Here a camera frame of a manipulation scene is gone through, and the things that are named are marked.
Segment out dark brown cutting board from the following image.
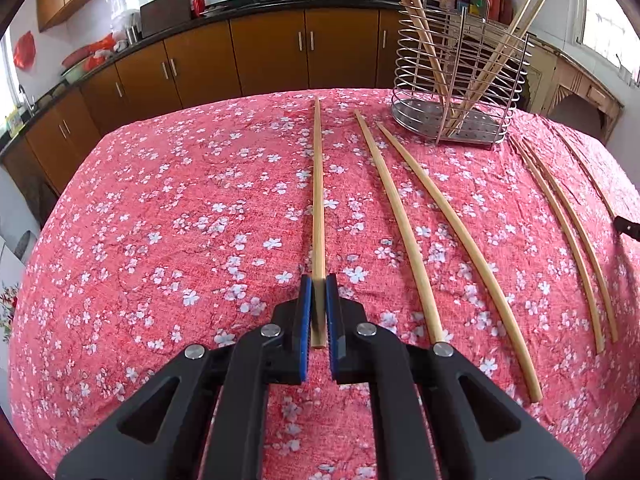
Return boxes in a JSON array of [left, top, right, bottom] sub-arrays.
[[140, 0, 193, 38]]

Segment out red basin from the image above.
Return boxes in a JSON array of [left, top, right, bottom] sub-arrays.
[[62, 45, 96, 68]]

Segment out cream side table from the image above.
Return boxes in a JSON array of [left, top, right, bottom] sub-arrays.
[[520, 35, 626, 133]]

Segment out clear plastic bag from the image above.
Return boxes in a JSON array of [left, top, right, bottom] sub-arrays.
[[112, 7, 141, 41]]

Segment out large sliding window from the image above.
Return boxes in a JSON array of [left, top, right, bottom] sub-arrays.
[[582, 0, 640, 86]]

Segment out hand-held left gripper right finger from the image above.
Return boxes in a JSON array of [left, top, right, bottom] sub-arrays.
[[325, 274, 586, 480]]

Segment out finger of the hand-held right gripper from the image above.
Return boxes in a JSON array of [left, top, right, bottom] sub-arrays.
[[615, 214, 640, 239]]

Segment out steel wire chopstick holder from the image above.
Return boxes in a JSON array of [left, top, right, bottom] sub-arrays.
[[390, 0, 531, 150]]

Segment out wooden chopstick pair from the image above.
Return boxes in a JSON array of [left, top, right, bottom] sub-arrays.
[[509, 136, 607, 356]]

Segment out green basin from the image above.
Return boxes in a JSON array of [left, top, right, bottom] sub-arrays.
[[61, 60, 96, 83]]

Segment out brown base cabinets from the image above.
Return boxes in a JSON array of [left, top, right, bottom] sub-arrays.
[[0, 2, 416, 196]]

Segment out red floral tablecloth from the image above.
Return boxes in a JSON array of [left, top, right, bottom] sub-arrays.
[[7, 87, 640, 480]]

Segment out tiled counter with flower tile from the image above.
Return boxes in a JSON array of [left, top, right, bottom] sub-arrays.
[[0, 170, 41, 346]]

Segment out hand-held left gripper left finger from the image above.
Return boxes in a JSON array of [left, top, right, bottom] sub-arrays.
[[55, 274, 316, 480]]

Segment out black kitchen countertop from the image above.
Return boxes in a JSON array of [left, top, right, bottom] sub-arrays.
[[0, 0, 416, 156]]

